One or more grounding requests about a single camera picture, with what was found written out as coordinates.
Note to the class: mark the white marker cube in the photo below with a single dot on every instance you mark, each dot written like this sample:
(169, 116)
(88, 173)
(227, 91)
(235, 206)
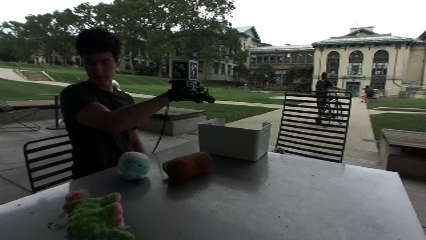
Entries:
(185, 70)

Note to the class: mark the concrete bench block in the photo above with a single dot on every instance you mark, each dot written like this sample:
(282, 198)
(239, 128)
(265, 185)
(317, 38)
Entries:
(177, 121)
(404, 151)

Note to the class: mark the white plastic bin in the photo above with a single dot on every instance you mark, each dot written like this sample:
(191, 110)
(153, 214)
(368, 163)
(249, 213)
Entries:
(233, 141)

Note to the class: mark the brick building with glass front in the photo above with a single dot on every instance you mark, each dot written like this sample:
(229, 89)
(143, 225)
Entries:
(280, 63)

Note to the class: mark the orange soft toy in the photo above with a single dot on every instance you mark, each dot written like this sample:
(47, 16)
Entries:
(187, 166)

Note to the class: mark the large green trees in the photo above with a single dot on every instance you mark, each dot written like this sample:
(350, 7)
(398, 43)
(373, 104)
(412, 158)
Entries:
(147, 30)

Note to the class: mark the pale blue plush ball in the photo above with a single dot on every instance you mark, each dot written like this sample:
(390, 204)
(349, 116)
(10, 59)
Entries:
(133, 165)

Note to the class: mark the the person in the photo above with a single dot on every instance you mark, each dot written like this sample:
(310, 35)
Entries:
(95, 133)

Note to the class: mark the black slatted metal chair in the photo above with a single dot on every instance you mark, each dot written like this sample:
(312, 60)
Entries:
(313, 133)
(47, 163)

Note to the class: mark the small round outdoor table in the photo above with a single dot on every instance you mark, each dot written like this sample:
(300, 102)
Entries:
(55, 110)

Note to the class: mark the outdoor stone stairs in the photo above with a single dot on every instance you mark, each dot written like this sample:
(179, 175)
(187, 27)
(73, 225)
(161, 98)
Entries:
(35, 75)

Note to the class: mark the cream building with arched windows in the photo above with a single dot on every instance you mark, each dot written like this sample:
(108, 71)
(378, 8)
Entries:
(368, 63)

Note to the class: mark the dark folding chair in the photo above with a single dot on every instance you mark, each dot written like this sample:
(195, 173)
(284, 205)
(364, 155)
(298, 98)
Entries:
(15, 116)

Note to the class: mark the green and pink plush toy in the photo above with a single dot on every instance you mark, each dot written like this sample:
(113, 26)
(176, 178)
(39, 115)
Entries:
(95, 218)

